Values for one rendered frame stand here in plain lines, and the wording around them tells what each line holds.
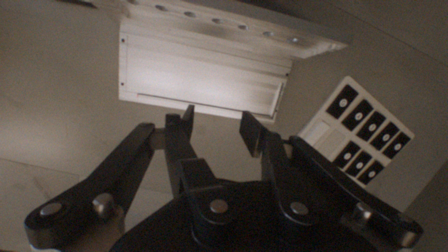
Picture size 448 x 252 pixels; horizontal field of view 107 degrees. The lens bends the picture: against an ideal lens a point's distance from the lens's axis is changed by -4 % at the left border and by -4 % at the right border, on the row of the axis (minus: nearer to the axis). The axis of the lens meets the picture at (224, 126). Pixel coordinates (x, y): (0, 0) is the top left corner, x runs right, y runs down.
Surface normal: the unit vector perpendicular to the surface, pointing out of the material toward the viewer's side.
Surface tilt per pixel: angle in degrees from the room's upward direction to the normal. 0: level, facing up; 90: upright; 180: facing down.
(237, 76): 0
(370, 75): 0
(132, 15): 11
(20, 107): 0
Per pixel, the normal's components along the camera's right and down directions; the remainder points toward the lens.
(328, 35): 0.13, 0.18
